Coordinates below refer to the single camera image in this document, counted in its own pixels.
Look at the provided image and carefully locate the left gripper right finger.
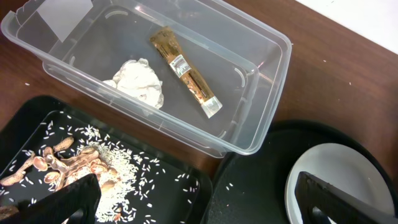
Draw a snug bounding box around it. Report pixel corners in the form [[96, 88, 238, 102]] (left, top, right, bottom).
[[295, 172, 397, 224]]

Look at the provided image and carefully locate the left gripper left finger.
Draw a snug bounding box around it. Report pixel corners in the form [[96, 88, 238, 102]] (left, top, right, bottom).
[[1, 174, 101, 224]]

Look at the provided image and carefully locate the white plate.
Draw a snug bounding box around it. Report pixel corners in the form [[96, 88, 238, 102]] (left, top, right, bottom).
[[285, 143, 395, 224]]

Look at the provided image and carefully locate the clear plastic bin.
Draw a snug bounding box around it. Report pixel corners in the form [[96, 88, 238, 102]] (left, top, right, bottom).
[[1, 0, 292, 158]]

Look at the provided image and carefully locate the round black tray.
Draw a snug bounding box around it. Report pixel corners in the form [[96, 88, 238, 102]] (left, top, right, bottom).
[[203, 120, 397, 224]]

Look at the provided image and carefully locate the black rectangular tray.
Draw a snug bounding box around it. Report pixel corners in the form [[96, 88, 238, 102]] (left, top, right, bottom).
[[1, 96, 212, 223]]

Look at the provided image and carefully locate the white tissue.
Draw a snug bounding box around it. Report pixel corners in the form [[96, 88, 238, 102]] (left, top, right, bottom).
[[103, 58, 164, 109]]

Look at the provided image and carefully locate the gold snack wrapper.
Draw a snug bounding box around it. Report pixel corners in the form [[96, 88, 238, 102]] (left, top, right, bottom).
[[150, 27, 223, 118]]

